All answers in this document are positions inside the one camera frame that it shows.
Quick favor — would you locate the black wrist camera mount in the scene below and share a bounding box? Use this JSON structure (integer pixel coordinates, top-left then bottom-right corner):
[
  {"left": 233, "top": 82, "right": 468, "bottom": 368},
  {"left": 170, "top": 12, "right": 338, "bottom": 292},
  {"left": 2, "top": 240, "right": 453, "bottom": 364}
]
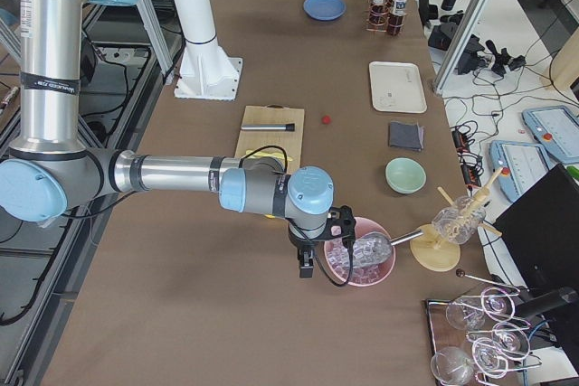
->
[{"left": 325, "top": 205, "right": 356, "bottom": 242}]

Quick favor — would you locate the black monitor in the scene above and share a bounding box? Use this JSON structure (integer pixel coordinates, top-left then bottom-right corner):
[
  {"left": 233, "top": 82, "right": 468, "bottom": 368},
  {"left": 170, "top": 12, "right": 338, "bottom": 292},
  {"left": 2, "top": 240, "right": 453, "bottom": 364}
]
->
[{"left": 492, "top": 163, "right": 579, "bottom": 297}]

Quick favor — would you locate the yellow plastic knife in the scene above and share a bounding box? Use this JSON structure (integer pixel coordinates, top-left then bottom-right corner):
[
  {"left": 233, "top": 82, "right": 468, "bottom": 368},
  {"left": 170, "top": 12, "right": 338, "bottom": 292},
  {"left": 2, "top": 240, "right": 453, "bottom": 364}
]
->
[{"left": 245, "top": 150, "right": 293, "bottom": 162}]

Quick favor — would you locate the grey folded cloth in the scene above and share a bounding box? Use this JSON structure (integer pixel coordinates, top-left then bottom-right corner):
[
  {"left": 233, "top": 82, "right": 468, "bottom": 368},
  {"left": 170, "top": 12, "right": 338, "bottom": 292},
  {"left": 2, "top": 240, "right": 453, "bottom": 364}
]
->
[{"left": 388, "top": 121, "right": 424, "bottom": 152}]

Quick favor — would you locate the tea bottle front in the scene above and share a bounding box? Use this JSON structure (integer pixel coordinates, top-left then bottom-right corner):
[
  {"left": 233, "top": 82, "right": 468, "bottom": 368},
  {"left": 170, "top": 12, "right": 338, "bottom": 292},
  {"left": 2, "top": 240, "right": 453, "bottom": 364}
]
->
[{"left": 387, "top": 0, "right": 406, "bottom": 36}]

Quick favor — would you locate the wine glass rack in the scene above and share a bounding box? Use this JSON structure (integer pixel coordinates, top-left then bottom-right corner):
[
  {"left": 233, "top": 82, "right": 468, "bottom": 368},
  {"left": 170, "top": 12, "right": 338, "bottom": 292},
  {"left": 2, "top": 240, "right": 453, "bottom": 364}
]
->
[{"left": 425, "top": 284, "right": 542, "bottom": 385}]

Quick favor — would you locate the blue teach pendant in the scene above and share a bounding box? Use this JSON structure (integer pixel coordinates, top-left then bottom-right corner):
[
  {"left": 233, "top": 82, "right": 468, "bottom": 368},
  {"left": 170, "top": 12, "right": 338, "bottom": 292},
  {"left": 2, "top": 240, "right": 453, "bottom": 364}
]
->
[
  {"left": 522, "top": 106, "right": 578, "bottom": 165},
  {"left": 489, "top": 140, "right": 553, "bottom": 202}
]

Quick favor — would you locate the blue plate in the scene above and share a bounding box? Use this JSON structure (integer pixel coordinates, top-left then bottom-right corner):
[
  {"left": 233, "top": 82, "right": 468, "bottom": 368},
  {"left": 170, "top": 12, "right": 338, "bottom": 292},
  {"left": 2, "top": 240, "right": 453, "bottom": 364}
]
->
[{"left": 303, "top": 0, "right": 346, "bottom": 22}]

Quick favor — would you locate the green bowl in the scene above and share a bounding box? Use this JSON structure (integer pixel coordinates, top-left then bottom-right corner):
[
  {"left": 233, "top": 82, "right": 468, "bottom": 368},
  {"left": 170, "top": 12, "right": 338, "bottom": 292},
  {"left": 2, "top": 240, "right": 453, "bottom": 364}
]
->
[{"left": 385, "top": 157, "right": 426, "bottom": 194}]

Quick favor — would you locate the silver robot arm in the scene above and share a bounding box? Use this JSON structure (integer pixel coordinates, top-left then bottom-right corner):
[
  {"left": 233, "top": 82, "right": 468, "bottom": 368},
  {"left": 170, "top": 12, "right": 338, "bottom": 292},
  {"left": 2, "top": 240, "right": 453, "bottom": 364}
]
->
[{"left": 1, "top": 0, "right": 334, "bottom": 278}]

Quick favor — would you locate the steel muddler black tip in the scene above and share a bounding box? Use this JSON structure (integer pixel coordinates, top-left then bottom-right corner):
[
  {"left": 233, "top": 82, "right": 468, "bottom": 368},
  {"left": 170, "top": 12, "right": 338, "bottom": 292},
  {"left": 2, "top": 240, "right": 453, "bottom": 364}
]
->
[{"left": 241, "top": 123, "right": 296, "bottom": 132}]

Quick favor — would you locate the wooden cup stand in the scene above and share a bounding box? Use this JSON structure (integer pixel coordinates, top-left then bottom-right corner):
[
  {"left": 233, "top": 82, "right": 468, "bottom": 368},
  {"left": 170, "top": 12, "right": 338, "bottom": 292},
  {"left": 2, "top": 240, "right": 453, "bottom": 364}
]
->
[{"left": 410, "top": 167, "right": 502, "bottom": 272}]

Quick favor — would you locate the aluminium frame post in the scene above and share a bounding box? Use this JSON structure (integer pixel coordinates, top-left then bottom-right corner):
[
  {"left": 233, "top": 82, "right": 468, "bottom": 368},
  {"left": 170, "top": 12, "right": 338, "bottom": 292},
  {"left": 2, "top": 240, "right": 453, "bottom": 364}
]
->
[{"left": 432, "top": 0, "right": 488, "bottom": 95}]

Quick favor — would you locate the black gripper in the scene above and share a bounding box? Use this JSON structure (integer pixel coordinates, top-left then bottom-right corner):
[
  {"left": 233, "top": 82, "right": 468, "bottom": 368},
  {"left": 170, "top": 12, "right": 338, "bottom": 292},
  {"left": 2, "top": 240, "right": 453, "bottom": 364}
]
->
[{"left": 289, "top": 226, "right": 325, "bottom": 278}]

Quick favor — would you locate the tea bottle back left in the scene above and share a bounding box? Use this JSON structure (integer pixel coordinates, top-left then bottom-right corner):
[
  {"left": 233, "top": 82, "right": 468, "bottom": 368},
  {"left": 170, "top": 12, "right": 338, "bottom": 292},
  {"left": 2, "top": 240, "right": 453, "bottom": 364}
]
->
[{"left": 367, "top": 0, "right": 387, "bottom": 31}]

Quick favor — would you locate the wooden cutting board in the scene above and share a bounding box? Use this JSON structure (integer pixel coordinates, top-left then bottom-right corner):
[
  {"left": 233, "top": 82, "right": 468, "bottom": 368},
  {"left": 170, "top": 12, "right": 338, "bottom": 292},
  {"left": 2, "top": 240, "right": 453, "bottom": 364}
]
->
[{"left": 234, "top": 106, "right": 305, "bottom": 173}]

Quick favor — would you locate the tea bottle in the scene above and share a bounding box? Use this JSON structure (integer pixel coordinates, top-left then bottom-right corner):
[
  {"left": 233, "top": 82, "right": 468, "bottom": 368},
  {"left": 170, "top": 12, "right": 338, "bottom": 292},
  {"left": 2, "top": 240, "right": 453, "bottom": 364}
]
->
[
  {"left": 367, "top": 0, "right": 387, "bottom": 31},
  {"left": 387, "top": 0, "right": 406, "bottom": 36}
]

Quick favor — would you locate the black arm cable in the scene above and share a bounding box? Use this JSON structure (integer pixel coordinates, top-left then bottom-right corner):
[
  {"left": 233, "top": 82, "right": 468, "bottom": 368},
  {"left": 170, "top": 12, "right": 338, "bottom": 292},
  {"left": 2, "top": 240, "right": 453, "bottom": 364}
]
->
[{"left": 239, "top": 146, "right": 358, "bottom": 287}]

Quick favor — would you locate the cream rabbit tray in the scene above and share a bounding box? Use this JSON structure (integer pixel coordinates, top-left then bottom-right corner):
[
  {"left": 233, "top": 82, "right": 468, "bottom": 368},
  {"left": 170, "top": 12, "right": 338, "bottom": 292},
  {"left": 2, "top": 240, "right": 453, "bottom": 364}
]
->
[{"left": 369, "top": 61, "right": 427, "bottom": 114}]

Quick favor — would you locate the blue teach pendant near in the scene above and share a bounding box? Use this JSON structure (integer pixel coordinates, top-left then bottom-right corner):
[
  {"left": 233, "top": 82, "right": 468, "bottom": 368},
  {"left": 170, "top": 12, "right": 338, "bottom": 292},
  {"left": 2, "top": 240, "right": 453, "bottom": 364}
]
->
[{"left": 489, "top": 140, "right": 553, "bottom": 202}]

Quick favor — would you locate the metal ice scoop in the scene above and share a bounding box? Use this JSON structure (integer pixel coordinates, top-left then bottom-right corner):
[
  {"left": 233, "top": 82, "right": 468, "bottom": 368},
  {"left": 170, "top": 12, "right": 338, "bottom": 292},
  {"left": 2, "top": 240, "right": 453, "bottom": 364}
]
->
[{"left": 353, "top": 230, "right": 423, "bottom": 268}]

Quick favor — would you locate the blue teach pendant far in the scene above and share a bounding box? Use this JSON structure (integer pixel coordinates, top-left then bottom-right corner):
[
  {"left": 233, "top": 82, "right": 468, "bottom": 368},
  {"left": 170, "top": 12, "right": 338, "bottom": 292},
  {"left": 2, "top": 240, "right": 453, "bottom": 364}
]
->
[{"left": 522, "top": 106, "right": 578, "bottom": 165}]

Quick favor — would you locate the clear glass mug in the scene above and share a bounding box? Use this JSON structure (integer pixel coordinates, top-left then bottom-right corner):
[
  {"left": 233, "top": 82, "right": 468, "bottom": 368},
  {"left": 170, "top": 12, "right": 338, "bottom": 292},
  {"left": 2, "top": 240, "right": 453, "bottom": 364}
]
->
[{"left": 432, "top": 196, "right": 486, "bottom": 245}]

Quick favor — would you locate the copper wire bottle rack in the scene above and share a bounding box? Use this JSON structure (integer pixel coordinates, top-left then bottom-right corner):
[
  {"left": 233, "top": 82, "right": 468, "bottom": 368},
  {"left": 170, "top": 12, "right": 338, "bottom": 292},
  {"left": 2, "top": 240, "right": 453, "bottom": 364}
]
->
[{"left": 365, "top": 0, "right": 407, "bottom": 36}]

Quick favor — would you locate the pink bowl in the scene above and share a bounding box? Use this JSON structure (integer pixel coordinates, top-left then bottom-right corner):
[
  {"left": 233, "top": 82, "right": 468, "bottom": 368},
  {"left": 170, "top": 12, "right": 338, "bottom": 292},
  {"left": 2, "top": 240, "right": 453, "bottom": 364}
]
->
[{"left": 322, "top": 216, "right": 397, "bottom": 287}]

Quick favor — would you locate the pile of clear ice cubes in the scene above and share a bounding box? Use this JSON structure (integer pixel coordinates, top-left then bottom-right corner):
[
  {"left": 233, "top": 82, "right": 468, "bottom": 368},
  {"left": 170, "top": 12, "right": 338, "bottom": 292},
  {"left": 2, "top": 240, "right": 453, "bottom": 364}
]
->
[{"left": 327, "top": 235, "right": 390, "bottom": 283}]

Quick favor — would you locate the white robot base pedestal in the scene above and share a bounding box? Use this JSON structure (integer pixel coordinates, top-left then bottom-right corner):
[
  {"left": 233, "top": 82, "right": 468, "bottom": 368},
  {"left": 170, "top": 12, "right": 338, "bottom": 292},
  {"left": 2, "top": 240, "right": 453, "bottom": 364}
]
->
[{"left": 174, "top": 0, "right": 242, "bottom": 101}]

